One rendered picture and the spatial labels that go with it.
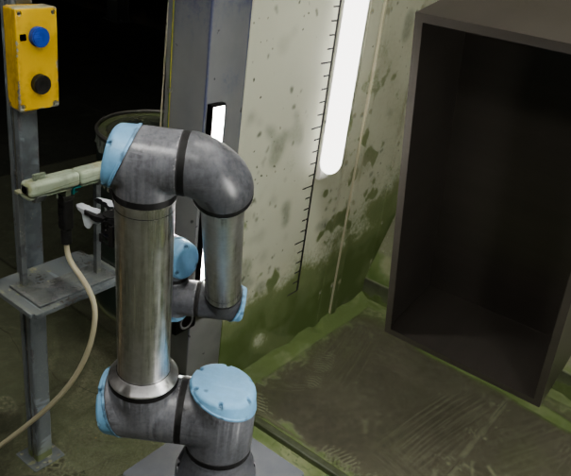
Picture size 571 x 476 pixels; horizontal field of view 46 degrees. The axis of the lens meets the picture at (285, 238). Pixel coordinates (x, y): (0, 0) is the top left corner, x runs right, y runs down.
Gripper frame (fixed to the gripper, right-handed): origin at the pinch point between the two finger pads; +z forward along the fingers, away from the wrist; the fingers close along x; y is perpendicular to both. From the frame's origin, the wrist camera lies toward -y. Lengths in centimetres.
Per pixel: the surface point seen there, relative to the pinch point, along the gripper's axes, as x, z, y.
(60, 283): -1.9, 10.7, 29.6
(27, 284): -9.3, 15.8, 29.4
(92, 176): 6.9, 7.2, -3.0
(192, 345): 49, 4, 73
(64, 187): -2.3, 7.2, -2.0
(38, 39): -1.4, 17.6, -38.3
